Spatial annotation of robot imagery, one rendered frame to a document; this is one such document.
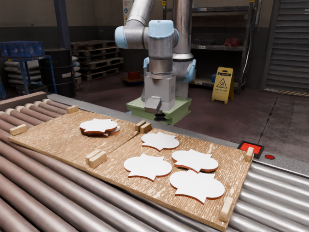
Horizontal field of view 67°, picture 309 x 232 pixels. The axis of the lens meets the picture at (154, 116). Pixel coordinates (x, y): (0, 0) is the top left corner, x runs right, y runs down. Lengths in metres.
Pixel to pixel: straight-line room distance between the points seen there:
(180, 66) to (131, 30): 0.38
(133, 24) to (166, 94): 0.28
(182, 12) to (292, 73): 4.31
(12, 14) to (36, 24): 0.53
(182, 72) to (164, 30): 0.47
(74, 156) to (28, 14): 5.49
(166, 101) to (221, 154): 0.25
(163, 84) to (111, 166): 0.30
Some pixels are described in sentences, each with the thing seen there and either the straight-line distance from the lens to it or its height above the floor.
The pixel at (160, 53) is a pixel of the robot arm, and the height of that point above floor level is 1.25.
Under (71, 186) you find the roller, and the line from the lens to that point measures 0.70.
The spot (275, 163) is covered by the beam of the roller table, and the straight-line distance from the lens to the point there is 0.86.
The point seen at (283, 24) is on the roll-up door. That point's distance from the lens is 5.22.
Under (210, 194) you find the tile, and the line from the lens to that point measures 0.62.
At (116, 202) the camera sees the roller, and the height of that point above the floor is 0.91.
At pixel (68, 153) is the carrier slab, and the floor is 0.94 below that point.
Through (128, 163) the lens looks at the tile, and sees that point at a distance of 0.71.
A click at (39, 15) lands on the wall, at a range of 6.30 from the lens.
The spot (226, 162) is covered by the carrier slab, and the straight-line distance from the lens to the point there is 0.77.
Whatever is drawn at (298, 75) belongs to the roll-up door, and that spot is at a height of 0.40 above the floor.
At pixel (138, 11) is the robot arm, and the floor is 1.37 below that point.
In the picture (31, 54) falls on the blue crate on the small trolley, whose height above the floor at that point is 0.90.
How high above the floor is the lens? 1.34
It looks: 22 degrees down
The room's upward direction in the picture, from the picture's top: straight up
